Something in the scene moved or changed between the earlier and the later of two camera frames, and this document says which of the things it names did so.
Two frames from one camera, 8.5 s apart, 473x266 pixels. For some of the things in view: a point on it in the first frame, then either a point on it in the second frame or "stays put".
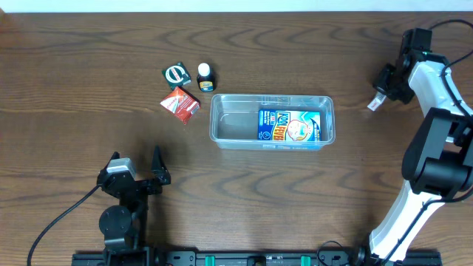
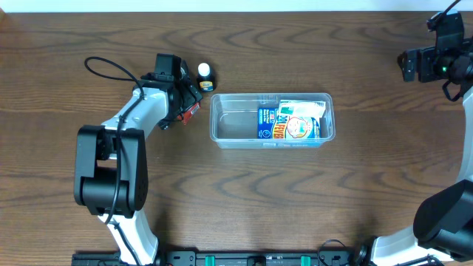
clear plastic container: x=233 y=120 stays put
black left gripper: x=154 y=187 -> x=194 y=95
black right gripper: x=380 y=82 -> x=430 y=55
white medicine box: x=376 y=102 -> x=301 y=109
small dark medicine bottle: x=205 y=77 stays put
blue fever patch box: x=289 y=125 stays put
